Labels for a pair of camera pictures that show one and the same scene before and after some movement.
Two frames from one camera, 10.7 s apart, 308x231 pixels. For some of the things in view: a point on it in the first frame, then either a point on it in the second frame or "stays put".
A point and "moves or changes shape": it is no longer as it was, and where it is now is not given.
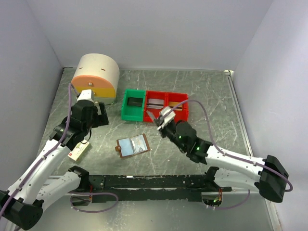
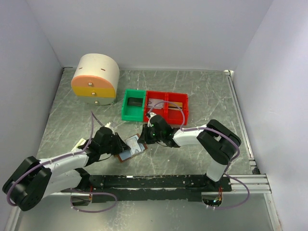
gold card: (173, 104) stays put
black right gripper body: (170, 131) → (150, 136)
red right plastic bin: (182, 115) stays put
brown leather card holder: (125, 146) moves or changes shape
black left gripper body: (99, 120) → (114, 146)
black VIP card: (134, 101) stays put
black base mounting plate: (129, 187) stays put
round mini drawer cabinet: (99, 73) stays put
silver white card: (156, 103) stays put
